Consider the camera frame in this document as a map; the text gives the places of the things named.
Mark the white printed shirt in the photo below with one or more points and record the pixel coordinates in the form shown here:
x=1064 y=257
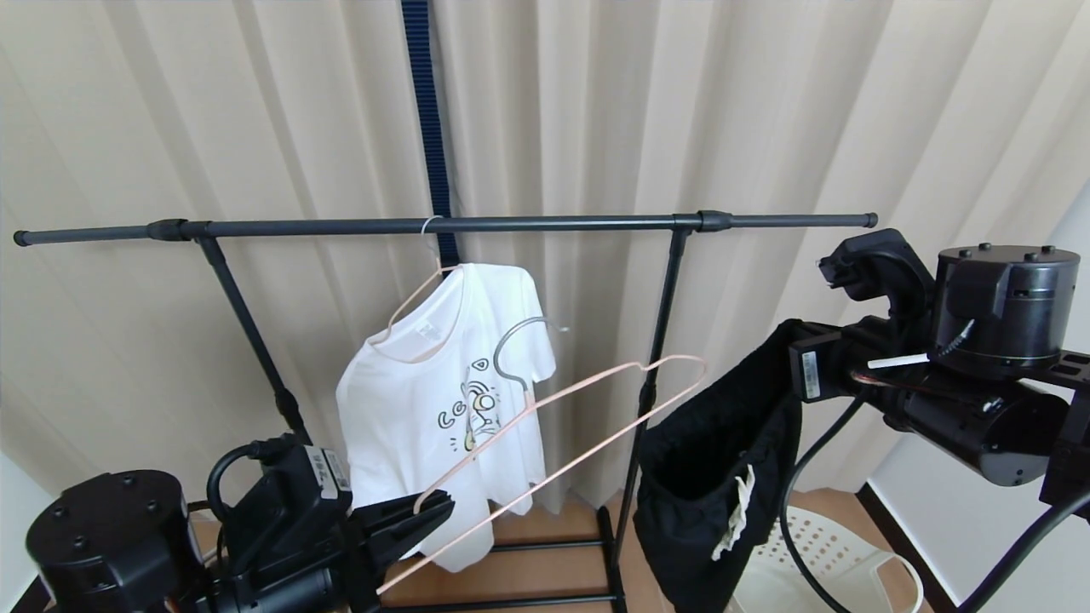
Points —
x=400 y=400

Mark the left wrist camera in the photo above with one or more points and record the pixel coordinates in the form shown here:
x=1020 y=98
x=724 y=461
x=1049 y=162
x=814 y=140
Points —
x=289 y=502

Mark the black garment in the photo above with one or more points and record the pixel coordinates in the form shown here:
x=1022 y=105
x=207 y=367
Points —
x=698 y=511

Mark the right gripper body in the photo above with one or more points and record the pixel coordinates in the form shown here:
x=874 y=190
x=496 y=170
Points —
x=830 y=366

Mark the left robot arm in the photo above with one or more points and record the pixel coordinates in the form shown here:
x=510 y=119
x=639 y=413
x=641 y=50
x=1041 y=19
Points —
x=111 y=536

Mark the white laundry basket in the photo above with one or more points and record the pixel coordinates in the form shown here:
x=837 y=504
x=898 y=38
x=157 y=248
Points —
x=826 y=562

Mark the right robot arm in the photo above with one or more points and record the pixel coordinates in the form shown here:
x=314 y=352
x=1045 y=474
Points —
x=1005 y=306

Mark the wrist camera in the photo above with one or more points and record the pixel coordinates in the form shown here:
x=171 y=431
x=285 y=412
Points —
x=289 y=502
x=877 y=268

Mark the pink clothes hanger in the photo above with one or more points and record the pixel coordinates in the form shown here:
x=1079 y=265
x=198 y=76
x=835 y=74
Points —
x=428 y=228
x=596 y=381

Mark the black clothes rack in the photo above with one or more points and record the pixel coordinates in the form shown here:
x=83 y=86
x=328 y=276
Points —
x=341 y=227

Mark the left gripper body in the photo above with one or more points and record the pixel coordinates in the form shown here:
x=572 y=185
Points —
x=298 y=592

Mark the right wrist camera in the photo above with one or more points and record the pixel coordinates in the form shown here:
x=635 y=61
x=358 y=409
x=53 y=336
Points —
x=877 y=268

